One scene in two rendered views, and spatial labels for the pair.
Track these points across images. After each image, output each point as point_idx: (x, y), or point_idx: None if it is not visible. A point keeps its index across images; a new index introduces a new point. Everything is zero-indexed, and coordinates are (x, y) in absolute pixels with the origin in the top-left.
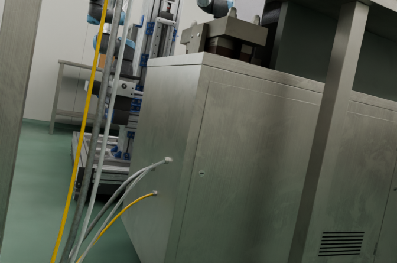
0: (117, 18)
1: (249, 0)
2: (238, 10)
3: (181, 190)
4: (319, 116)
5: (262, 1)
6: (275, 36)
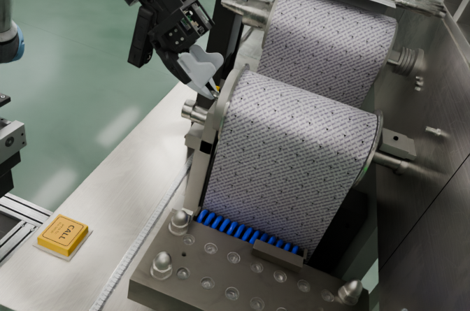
0: None
1: (281, 176)
2: (237, 172)
3: None
4: (377, 309)
5: (327, 203)
6: (352, 264)
